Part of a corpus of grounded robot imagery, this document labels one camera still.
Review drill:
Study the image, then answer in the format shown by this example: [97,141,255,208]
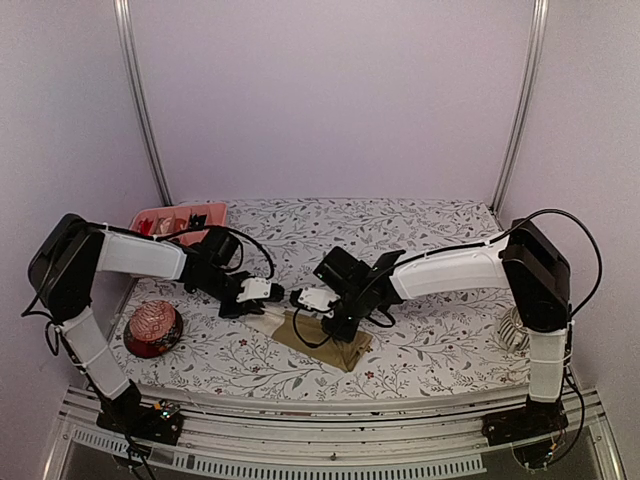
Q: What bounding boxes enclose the left aluminium corner post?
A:
[113,0,173,206]

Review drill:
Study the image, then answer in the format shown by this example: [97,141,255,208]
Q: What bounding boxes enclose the right aluminium corner post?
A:
[490,0,549,216]

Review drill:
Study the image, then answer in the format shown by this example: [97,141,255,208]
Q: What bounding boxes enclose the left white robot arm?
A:
[28,213,277,434]

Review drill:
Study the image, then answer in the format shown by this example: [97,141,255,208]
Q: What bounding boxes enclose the aluminium front rail frame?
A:
[40,386,629,479]

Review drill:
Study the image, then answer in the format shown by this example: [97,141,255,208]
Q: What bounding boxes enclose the striped metal wire cup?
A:
[497,307,530,353]

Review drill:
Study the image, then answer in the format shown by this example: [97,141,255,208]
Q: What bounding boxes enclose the pink divided organizer box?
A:
[130,202,227,246]

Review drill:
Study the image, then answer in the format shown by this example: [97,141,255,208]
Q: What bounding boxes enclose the aluminium corner post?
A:
[490,0,549,216]
[113,0,173,206]

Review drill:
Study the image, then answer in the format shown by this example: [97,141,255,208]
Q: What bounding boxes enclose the red patterned bowl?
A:
[123,300,184,359]

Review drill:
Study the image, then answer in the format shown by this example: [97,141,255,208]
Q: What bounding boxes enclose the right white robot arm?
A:
[300,221,571,436]

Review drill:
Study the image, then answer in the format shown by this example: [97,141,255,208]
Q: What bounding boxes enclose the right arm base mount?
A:
[481,397,569,446]

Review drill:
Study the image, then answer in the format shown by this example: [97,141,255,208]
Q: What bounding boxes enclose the tan beige underwear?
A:
[246,308,373,372]

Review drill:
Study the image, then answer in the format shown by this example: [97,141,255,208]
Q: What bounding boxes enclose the red rolled cloth in box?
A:
[136,218,155,236]

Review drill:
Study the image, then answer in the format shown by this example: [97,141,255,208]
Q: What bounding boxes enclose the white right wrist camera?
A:
[289,287,340,314]

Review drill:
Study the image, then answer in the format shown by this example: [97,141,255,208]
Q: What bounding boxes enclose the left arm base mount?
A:
[97,384,185,446]

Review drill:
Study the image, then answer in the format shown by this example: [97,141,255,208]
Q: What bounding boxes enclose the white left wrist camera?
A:
[236,277,285,303]

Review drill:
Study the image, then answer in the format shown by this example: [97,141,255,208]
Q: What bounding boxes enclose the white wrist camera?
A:
[236,277,285,303]
[289,287,340,314]

